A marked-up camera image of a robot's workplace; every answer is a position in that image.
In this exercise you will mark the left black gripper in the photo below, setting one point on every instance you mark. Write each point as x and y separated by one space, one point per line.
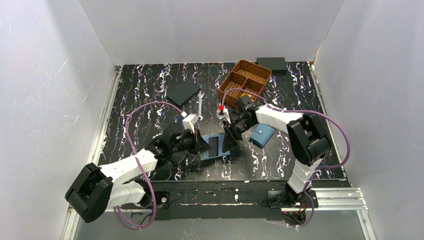
193 142

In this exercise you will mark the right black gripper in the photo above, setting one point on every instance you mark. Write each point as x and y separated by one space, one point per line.
233 129

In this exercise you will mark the black VIP credit card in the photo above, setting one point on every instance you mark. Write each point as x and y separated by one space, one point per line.
214 143

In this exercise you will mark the green card holder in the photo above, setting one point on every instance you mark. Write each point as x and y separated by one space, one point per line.
204 155

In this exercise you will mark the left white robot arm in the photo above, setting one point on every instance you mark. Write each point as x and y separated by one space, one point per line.
97 188

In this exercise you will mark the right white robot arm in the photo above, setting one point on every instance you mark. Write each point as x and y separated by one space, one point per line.
307 136

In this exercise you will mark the light blue card holder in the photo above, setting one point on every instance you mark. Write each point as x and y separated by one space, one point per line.
261 134

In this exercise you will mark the silver open-end wrench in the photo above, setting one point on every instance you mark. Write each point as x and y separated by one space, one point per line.
200 105

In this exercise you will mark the black flat square pad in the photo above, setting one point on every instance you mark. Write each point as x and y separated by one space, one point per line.
183 92

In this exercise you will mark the brown woven divided basket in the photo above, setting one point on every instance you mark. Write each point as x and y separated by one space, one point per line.
246 78

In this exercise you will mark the black rectangular box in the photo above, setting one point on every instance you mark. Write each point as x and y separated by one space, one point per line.
277 65

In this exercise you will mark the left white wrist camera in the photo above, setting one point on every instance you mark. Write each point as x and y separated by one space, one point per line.
189 122

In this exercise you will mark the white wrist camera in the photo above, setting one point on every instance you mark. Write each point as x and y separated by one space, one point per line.
189 122
223 114

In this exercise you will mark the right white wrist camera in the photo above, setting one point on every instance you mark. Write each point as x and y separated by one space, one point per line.
223 114

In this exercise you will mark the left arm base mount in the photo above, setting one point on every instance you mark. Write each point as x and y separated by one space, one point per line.
162 200

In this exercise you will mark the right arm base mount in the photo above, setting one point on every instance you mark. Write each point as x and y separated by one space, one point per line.
293 205

